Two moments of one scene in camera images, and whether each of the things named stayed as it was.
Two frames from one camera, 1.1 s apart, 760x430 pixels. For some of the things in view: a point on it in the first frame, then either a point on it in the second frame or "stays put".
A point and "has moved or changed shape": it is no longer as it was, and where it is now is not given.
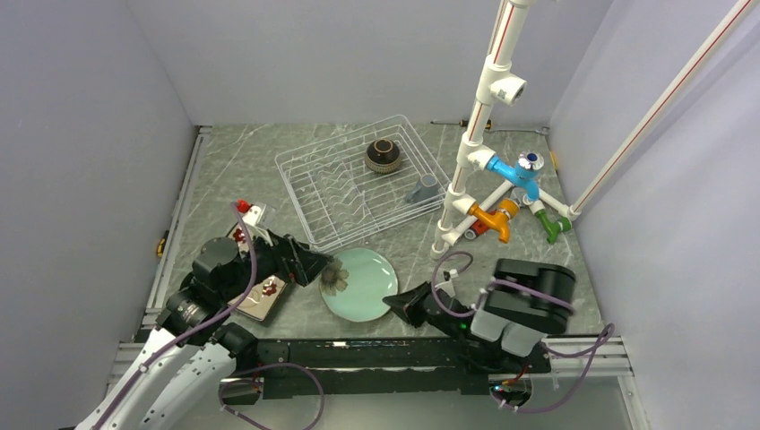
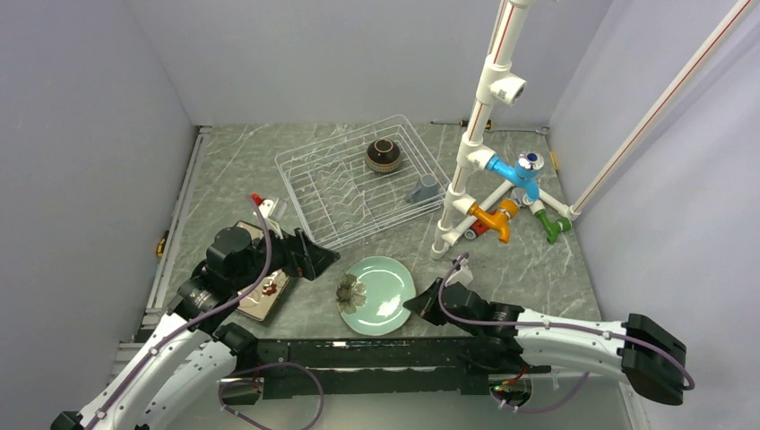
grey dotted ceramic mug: [427, 187] stays put
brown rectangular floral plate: [265, 292] stays put
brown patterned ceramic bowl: [383, 155] stays put
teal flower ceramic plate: [356, 283] has moved or changed shape
